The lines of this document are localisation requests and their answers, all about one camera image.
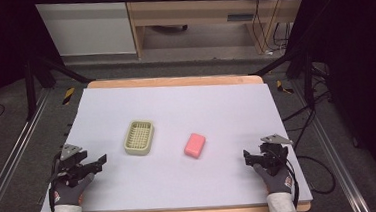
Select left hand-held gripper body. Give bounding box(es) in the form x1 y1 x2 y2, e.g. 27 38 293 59
49 142 91 190

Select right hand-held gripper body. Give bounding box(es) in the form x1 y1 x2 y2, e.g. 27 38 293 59
257 132 297 178

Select beige soap dish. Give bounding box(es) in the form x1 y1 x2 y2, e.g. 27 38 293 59
121 118 157 158

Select pink soap bar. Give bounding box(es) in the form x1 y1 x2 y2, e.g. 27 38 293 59
182 132 209 160

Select person's left hand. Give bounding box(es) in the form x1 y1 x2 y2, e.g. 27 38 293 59
50 172 98 209

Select person's right hand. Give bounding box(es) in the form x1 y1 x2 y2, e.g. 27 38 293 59
252 160 295 198

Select yellow black tape marker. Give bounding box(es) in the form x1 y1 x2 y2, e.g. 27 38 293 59
275 79 294 96
60 86 77 106

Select white foam board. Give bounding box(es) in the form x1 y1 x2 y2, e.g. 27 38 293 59
32 73 314 212

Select wooden table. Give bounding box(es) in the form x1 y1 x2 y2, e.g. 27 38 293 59
31 65 313 212

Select dark curtain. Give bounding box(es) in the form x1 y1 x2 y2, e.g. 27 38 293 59
282 0 376 210
0 0 69 124

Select white cabinet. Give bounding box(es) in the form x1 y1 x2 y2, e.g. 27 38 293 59
34 0 138 61

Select wooden desk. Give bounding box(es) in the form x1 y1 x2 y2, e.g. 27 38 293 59
123 0 314 63

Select right hand-held gripper cable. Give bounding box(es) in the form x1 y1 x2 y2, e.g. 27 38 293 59
272 147 301 211

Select hand-held gripper cable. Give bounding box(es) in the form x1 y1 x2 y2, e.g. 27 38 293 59
272 147 301 211
45 151 67 212

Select left hand-held gripper cable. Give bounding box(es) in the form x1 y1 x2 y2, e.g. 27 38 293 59
45 151 67 212

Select metal floor rail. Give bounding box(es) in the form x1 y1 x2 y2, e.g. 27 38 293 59
0 86 61 212
289 73 376 212

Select black floor cable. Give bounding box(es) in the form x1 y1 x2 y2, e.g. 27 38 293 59
279 89 339 198

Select black frame stand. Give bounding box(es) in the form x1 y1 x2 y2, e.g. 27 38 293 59
21 52 95 122
246 40 318 114

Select cables under desk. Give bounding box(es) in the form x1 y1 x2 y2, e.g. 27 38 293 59
249 0 294 54

